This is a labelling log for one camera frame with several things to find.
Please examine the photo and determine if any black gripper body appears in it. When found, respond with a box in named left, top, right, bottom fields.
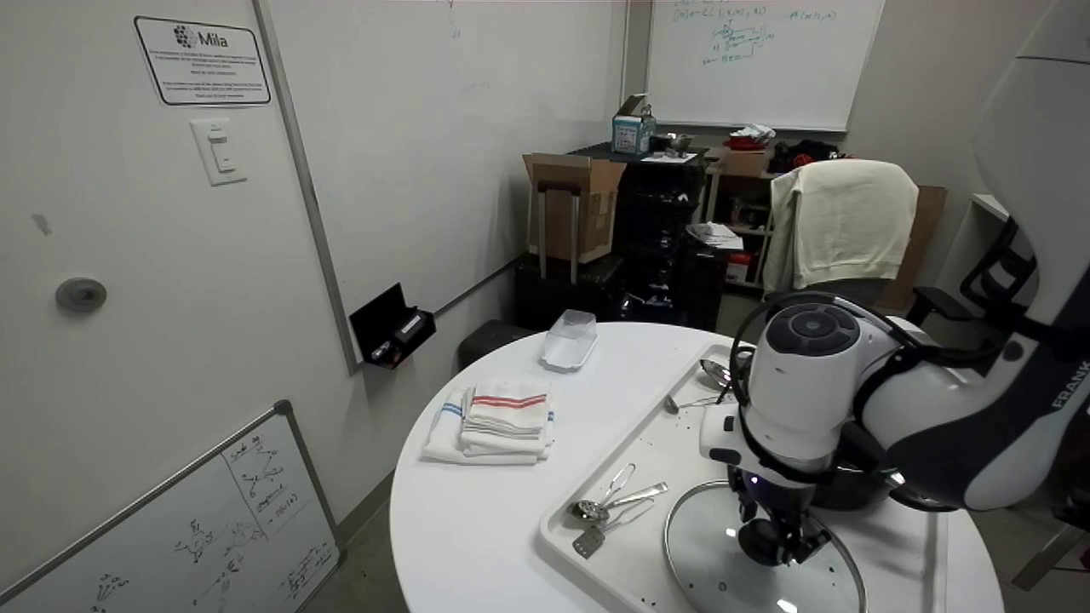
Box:
left=726, top=458, right=833, bottom=566

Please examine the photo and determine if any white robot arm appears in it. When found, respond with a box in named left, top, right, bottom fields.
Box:
left=712, top=274, right=1090, bottom=566

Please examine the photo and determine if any white plastic tray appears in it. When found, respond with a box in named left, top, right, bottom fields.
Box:
left=536, top=344, right=953, bottom=613

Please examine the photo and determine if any clear plastic container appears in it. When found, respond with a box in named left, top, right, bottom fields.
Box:
left=539, top=309, right=598, bottom=370

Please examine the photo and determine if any black cabinet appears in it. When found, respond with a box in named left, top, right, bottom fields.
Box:
left=515, top=151, right=724, bottom=331

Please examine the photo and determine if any folded white striped towel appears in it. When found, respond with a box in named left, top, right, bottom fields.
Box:
left=422, top=382, right=553, bottom=467

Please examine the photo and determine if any chair with cream cloth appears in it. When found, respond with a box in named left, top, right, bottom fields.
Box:
left=765, top=160, right=947, bottom=314

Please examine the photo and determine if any black office chair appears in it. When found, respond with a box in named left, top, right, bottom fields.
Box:
left=910, top=220, right=1036, bottom=354

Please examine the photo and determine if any cardboard box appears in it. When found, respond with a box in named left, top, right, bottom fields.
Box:
left=526, top=154, right=625, bottom=265

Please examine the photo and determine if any floor whiteboard with drawings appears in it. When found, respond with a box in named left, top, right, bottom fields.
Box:
left=0, top=402, right=340, bottom=613

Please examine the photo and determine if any wall whiteboard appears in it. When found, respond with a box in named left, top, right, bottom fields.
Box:
left=648, top=0, right=886, bottom=131

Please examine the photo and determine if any white light switch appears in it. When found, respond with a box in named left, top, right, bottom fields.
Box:
left=191, top=120, right=246, bottom=188

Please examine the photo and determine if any wall notice sign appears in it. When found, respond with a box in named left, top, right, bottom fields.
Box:
left=132, top=16, right=272, bottom=104

